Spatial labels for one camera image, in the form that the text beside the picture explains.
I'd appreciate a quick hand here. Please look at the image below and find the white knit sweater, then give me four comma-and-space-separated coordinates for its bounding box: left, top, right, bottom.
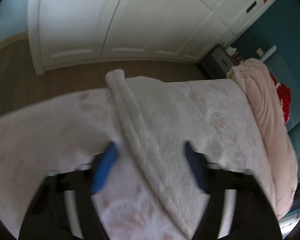
106, 69, 215, 237

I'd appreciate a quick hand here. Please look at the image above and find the pink floral bedspread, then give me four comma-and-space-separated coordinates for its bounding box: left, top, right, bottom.
0, 77, 276, 239

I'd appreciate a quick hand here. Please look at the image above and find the pink folded quilt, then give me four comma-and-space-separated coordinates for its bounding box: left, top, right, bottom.
226, 59, 298, 219

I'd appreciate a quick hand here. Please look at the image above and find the dark bedside cabinet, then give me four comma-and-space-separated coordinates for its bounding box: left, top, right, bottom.
196, 45, 238, 80

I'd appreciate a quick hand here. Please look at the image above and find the red pillow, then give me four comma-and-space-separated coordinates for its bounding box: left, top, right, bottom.
269, 74, 292, 124

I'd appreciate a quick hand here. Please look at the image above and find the teal headboard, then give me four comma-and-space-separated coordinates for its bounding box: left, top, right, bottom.
233, 0, 300, 180

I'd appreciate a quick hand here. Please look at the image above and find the white wardrobe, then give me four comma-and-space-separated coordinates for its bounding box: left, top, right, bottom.
27, 0, 276, 75

